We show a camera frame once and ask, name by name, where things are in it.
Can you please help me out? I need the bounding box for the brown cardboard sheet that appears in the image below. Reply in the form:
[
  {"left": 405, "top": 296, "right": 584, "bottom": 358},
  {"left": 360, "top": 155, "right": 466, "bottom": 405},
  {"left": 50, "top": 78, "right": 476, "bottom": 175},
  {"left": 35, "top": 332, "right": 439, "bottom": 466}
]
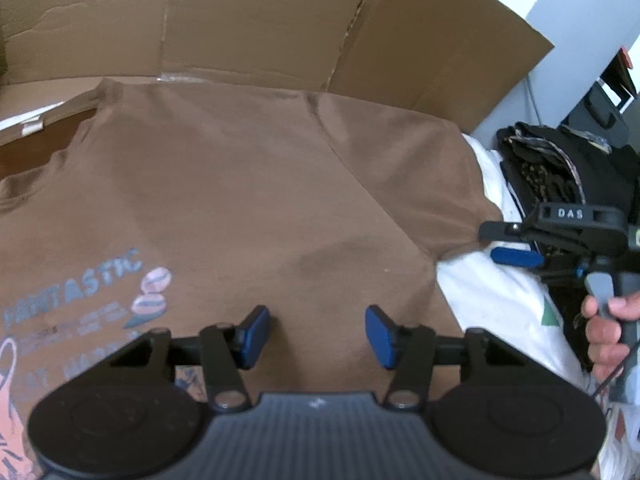
[{"left": 0, "top": 0, "right": 556, "bottom": 133}]

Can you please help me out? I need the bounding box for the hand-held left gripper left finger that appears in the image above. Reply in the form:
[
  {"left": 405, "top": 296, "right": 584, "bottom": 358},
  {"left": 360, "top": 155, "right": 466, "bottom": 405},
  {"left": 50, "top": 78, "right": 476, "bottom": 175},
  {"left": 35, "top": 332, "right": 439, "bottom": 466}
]
[{"left": 107, "top": 305, "right": 272, "bottom": 413}]

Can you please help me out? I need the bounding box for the brown printed T-shirt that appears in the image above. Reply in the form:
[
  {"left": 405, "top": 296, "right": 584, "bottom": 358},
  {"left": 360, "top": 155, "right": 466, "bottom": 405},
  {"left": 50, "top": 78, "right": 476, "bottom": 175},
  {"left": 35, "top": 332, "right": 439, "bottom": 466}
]
[{"left": 0, "top": 77, "right": 503, "bottom": 480}]

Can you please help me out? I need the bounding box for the person's right hand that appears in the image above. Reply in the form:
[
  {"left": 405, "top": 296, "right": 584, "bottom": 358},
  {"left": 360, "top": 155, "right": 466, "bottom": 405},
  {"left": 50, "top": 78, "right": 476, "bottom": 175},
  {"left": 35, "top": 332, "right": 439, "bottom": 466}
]
[{"left": 582, "top": 292, "right": 640, "bottom": 377}]

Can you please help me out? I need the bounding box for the black patterned clothing pile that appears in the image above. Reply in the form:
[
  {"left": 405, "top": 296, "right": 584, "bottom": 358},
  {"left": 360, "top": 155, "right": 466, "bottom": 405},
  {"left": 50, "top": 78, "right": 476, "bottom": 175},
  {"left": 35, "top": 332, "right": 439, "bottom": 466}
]
[{"left": 497, "top": 122, "right": 640, "bottom": 261}]

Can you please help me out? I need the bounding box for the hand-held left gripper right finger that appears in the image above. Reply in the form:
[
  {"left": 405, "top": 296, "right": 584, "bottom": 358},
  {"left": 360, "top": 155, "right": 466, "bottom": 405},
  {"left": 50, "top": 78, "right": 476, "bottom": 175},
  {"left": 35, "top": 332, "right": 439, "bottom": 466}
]
[{"left": 365, "top": 306, "right": 521, "bottom": 411}]

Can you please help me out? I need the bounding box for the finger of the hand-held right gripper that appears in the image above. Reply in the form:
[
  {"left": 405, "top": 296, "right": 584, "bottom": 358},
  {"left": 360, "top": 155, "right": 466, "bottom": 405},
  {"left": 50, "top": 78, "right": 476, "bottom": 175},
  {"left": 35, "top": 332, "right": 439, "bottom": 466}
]
[
  {"left": 491, "top": 246, "right": 545, "bottom": 268},
  {"left": 479, "top": 221, "right": 532, "bottom": 243}
]

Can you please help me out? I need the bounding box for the dark grey suitcase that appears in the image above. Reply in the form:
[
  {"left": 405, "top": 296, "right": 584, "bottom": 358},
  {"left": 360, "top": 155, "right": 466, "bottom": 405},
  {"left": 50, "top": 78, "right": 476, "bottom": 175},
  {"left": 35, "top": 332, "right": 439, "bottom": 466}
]
[{"left": 562, "top": 47, "right": 640, "bottom": 161}]

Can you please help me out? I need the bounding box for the black cable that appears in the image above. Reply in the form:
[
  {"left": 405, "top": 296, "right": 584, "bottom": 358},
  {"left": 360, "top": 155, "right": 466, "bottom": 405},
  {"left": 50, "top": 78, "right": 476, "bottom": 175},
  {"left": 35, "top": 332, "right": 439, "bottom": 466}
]
[{"left": 594, "top": 340, "right": 640, "bottom": 398}]

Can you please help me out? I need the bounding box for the white patch-print bed sheet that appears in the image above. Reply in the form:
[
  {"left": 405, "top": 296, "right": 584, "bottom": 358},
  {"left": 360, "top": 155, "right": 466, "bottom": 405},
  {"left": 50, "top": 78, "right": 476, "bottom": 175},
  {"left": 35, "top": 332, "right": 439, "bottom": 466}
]
[{"left": 0, "top": 102, "right": 640, "bottom": 480}]

